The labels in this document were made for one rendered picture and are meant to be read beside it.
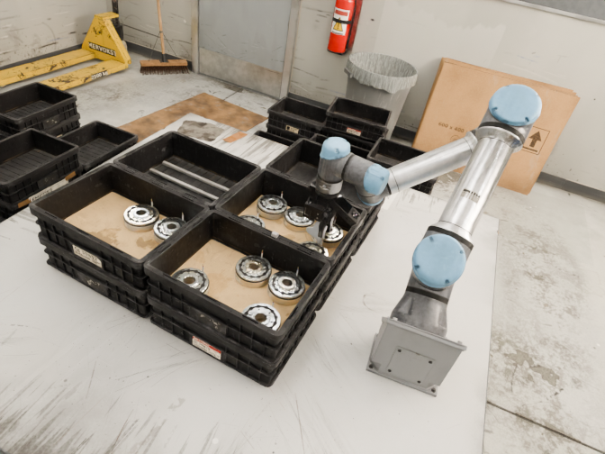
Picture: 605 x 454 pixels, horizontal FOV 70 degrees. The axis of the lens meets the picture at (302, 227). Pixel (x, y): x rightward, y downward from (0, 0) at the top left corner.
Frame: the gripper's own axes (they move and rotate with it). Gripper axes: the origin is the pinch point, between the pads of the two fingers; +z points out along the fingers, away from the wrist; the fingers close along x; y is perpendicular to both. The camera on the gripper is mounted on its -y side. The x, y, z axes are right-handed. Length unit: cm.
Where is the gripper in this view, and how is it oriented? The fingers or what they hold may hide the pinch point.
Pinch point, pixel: (324, 238)
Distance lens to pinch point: 138.5
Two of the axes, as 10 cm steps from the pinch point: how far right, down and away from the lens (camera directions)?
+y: -8.8, -3.9, 2.6
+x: -4.6, 5.8, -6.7
